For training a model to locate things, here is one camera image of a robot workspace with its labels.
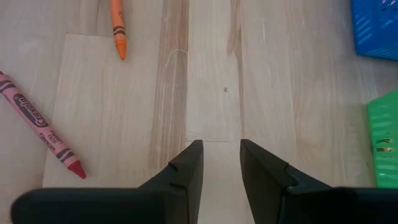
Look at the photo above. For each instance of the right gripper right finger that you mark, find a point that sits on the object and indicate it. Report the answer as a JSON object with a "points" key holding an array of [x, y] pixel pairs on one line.
{"points": [[264, 186]]}

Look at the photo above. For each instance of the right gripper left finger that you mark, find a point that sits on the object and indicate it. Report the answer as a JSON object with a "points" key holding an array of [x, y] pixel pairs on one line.
{"points": [[189, 174]]}

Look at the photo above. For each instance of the red crayon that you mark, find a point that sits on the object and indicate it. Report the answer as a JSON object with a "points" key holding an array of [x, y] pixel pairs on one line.
{"points": [[37, 121]]}

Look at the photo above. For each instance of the green plastic basket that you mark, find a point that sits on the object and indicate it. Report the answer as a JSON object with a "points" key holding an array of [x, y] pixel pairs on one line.
{"points": [[385, 130]]}

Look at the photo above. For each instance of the orange crayon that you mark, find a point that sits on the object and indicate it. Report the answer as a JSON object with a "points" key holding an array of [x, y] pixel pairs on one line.
{"points": [[118, 31]]}

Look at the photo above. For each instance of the blue plastic basket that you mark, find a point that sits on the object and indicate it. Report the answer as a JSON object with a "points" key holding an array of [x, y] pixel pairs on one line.
{"points": [[376, 28]]}

